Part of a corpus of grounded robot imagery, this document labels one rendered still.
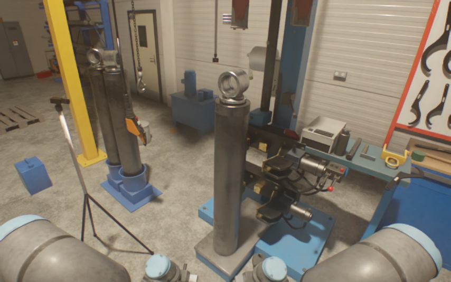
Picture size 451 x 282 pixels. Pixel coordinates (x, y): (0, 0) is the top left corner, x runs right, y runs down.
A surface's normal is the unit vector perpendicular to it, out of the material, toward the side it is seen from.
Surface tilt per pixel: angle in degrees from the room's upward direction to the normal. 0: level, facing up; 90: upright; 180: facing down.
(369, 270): 25
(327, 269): 47
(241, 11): 90
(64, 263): 29
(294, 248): 0
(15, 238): 13
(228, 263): 0
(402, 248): 5
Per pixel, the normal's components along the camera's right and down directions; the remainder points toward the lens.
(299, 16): -0.07, 0.47
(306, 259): 0.04, -0.88
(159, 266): -0.10, -0.70
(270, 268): 0.20, -0.69
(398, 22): -0.62, 0.35
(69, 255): 0.53, -0.76
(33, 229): 0.14, -0.96
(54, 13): 0.78, 0.32
